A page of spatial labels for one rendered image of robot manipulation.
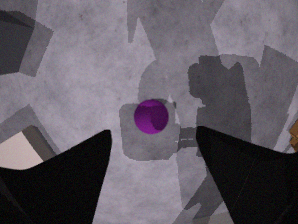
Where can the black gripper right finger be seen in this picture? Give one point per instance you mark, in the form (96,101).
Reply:
(257,184)

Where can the purple ball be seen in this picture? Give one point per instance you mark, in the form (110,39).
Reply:
(151,117)

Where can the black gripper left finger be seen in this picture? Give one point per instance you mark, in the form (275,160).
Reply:
(61,190)

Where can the pale pink flat block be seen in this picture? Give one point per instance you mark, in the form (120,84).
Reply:
(23,150)

